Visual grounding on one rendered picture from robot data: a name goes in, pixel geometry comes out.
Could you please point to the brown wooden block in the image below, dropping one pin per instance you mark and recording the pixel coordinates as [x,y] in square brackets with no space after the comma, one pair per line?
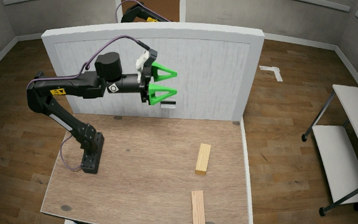
[203,159]

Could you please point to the grey panel wall with slot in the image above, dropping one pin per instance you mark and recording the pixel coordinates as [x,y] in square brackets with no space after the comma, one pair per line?
[215,65]

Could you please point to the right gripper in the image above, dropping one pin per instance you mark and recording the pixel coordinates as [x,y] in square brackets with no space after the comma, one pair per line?
[132,82]

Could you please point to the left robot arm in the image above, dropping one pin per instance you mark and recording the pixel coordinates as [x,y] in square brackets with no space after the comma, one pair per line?
[141,12]

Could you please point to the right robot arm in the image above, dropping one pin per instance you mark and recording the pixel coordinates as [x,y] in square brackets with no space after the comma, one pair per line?
[89,85]

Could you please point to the light wood block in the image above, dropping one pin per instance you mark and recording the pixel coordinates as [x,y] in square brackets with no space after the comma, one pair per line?
[198,207]

